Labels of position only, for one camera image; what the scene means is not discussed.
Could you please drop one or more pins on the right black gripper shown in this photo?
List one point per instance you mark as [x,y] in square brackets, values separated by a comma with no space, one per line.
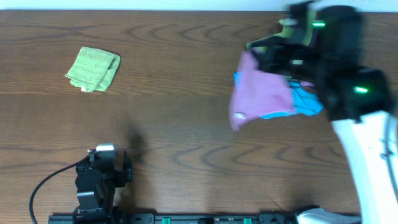
[272,59]

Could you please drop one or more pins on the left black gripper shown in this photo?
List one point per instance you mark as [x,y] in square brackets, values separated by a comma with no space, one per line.
[116,175]

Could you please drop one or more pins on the purple cloth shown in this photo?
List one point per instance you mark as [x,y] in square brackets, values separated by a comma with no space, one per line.
[261,90]

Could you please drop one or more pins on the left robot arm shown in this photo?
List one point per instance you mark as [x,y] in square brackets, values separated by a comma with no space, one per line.
[97,180]

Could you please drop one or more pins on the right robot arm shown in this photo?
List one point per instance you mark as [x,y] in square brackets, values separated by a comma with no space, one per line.
[326,52]

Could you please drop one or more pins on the crumpled green cloth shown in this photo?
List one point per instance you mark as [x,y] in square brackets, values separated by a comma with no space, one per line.
[286,31]

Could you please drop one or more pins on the blue cloth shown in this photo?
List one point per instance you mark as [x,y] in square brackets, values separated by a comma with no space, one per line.
[306,102]

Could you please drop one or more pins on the folded green cloth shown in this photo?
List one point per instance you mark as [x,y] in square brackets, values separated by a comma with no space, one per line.
[93,69]

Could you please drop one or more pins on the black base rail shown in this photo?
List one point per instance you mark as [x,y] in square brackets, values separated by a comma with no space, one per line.
[118,216]

